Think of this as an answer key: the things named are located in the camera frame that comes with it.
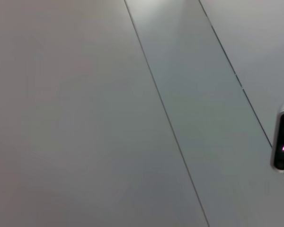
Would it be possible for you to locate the silver depth camera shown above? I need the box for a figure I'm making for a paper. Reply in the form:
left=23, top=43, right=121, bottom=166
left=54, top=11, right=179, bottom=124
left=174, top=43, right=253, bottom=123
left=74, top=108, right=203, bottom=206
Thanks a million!
left=270, top=96, right=284, bottom=174

